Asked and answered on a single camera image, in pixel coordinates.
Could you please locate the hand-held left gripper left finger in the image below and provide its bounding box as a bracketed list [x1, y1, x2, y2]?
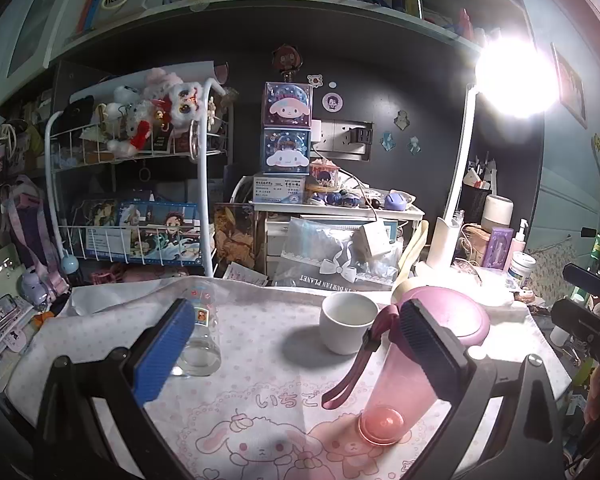
[32, 297, 201, 480]

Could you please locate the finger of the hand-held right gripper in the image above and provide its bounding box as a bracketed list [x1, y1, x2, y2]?
[562, 262, 600, 307]
[550, 299, 600, 363]

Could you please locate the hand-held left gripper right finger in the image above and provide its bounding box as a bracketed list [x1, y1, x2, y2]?
[397, 298, 567, 480]

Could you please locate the pink translucent cup with strap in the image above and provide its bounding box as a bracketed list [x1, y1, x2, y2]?
[321, 304, 438, 447]

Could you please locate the white ceramic cup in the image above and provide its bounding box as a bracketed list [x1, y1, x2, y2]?
[319, 292, 380, 356]

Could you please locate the clear glass bottle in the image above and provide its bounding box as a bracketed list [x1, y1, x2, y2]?
[175, 282, 223, 377]

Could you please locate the pink round lid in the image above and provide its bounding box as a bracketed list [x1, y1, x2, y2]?
[391, 285, 491, 347]

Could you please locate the white jar with label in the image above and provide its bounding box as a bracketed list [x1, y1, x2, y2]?
[507, 252, 537, 289]

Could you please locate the pink pump bottle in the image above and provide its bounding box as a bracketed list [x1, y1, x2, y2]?
[509, 218, 530, 262]

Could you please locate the cream fabric band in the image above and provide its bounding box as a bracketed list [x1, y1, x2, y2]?
[391, 219, 429, 306]

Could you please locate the purple box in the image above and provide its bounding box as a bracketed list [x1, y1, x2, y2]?
[484, 227, 516, 270]

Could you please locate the white cylindrical humidifier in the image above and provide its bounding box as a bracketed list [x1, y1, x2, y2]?
[481, 194, 516, 234]

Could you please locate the small white box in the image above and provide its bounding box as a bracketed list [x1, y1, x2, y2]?
[355, 223, 397, 262]

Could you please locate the anime print box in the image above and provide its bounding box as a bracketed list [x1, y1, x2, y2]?
[74, 199, 204, 264]

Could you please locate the pink bunny printed tablecloth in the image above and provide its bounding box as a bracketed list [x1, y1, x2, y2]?
[4, 275, 572, 480]

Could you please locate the brown art card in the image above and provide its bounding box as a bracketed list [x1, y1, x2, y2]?
[212, 203, 256, 272]

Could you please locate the clear bag with white bow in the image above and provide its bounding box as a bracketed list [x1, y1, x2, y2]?
[272, 217, 404, 289]

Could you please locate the black pen holder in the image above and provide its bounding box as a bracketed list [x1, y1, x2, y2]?
[460, 180, 492, 226]

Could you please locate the white desk lamp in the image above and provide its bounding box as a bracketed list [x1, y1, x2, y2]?
[426, 35, 553, 272]

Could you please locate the purple and pink bag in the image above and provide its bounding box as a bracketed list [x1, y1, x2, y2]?
[2, 175, 72, 307]

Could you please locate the small white shelf unit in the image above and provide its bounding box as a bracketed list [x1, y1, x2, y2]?
[247, 199, 426, 281]

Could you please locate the white and blue carton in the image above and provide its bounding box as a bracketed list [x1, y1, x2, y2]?
[252, 173, 306, 205]

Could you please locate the small figurine cake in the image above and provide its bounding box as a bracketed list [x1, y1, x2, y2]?
[309, 157, 342, 191]

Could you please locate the white plush toy red scarf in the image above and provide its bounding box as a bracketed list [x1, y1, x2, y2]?
[106, 102, 153, 157]

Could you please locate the blue cartoon dog box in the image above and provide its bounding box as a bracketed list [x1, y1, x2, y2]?
[262, 127, 312, 176]

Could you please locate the pink cartoon dog box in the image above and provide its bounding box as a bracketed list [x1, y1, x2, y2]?
[263, 81, 314, 129]

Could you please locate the brown bobble head figure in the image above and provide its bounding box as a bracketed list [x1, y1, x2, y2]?
[272, 43, 301, 84]

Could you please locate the white wire rack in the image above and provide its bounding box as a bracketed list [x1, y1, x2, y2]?
[43, 77, 232, 279]

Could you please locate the framed wall picture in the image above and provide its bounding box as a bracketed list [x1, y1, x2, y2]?
[550, 42, 589, 129]

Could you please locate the wall power outlet strip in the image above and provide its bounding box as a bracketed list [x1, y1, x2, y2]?
[310, 118, 374, 162]

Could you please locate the white wall shelf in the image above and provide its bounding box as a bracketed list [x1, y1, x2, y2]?
[55, 0, 487, 58]

